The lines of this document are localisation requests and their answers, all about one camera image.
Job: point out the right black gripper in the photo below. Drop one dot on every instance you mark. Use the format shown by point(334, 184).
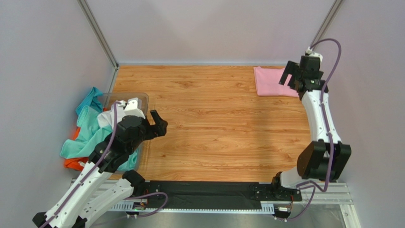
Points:
point(293, 79)

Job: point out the orange t shirt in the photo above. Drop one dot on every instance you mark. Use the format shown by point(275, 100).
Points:
point(74, 161)

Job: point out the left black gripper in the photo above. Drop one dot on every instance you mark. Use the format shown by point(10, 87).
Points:
point(159, 128)

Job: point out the pink t shirt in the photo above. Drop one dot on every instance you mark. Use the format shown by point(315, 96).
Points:
point(267, 82)

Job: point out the clear plastic bin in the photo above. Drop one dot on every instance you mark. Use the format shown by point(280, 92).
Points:
point(137, 104)

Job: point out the white t shirt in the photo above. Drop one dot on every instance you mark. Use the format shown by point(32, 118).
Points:
point(107, 118)

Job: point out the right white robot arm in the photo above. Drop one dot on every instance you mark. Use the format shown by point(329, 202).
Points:
point(324, 159)

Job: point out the teal t shirt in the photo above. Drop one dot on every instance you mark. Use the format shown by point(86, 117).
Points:
point(85, 132)

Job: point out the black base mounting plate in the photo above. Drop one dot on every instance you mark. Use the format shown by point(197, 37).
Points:
point(213, 195)

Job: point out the aluminium frame rail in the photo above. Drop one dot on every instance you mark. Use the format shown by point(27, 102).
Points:
point(337, 194)

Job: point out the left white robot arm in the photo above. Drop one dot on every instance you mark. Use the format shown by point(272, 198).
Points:
point(77, 208)

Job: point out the blue t shirt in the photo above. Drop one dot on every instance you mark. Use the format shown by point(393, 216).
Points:
point(91, 100)

